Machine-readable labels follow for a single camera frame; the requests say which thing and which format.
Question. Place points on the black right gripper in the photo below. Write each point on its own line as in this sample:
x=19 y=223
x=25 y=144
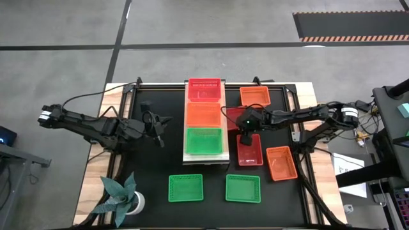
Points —
x=246 y=127

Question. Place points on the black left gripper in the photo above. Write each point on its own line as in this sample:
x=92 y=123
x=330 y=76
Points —
x=143 y=126

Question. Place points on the red plastic basket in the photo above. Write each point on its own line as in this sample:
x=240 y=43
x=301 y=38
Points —
x=231 y=119
x=253 y=156
x=204 y=93

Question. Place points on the orange plastic basket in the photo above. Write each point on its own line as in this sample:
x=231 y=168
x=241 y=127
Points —
x=281 y=163
x=255 y=95
x=203 y=115

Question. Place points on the green plastic basket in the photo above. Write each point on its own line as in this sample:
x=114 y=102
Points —
x=243 y=188
x=185 y=188
x=204 y=141

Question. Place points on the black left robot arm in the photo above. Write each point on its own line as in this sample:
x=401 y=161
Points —
x=96 y=126

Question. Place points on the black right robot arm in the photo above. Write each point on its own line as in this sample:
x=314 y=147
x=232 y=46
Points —
x=303 y=115

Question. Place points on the black table clamp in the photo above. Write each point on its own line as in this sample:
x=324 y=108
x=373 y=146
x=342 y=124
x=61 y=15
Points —
x=257 y=80
x=138 y=81

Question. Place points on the artificial plant in white pot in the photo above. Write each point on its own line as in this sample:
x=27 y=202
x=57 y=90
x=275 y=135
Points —
x=121 y=195

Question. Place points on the white paper sheet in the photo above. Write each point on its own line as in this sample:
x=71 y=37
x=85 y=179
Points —
x=346 y=164

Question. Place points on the black power adapter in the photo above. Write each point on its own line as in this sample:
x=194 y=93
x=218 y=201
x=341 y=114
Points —
x=362 y=105

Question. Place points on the black stand leg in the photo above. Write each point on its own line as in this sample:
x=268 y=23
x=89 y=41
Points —
x=367 y=174

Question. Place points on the small white device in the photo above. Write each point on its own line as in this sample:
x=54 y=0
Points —
x=348 y=208

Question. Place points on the dark grey desk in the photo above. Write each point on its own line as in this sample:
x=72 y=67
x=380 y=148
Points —
x=388 y=127

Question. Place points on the black hazard-striped floor mat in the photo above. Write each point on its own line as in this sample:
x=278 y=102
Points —
x=351 y=25

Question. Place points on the black pole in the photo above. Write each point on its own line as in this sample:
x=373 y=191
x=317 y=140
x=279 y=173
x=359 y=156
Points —
x=399 y=89

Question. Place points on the dark device with blue light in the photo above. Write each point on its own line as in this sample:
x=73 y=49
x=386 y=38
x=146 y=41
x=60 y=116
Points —
x=6 y=135

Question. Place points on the teal block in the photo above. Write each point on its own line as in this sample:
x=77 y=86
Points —
x=404 y=110

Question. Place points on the backlit keyboard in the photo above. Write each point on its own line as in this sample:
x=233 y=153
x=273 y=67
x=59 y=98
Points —
x=403 y=204

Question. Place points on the black aluminium table frame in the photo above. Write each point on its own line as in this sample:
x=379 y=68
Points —
x=153 y=87

